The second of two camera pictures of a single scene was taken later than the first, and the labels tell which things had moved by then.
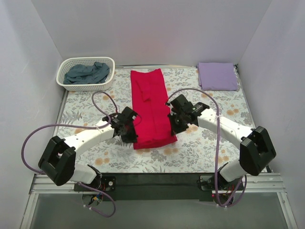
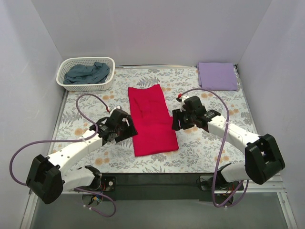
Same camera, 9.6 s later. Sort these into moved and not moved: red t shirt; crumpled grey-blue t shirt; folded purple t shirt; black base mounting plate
Moved: red t shirt
Not moved: black base mounting plate; crumpled grey-blue t shirt; folded purple t shirt
